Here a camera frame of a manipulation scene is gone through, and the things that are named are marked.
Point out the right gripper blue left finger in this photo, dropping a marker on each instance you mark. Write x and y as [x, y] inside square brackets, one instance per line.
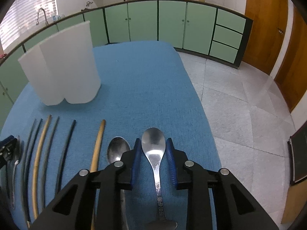
[136, 161]

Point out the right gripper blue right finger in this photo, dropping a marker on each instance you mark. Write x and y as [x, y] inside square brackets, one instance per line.
[171, 161]

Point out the large steel spoon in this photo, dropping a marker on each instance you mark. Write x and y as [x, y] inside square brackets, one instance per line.
[154, 146]

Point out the dark grey chopstick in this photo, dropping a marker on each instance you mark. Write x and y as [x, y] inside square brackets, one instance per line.
[25, 151]

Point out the black chopstick silver band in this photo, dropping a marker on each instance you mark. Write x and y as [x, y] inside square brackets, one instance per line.
[26, 177]

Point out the bamboo chopstick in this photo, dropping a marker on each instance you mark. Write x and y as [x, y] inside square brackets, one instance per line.
[36, 167]
[98, 143]

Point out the green lower kitchen cabinets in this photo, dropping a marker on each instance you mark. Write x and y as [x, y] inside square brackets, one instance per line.
[192, 27]

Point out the blue table cloth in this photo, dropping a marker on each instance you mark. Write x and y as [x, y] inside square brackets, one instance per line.
[144, 84]

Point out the white double utensil holder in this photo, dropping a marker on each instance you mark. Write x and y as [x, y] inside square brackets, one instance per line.
[63, 67]

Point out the black appliance at right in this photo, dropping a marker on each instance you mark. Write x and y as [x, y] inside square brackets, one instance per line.
[298, 155]

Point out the wooden door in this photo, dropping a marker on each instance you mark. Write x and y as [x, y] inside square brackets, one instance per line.
[291, 77]
[267, 33]

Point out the white window blinds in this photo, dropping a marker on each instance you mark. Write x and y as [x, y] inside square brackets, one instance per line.
[24, 15]

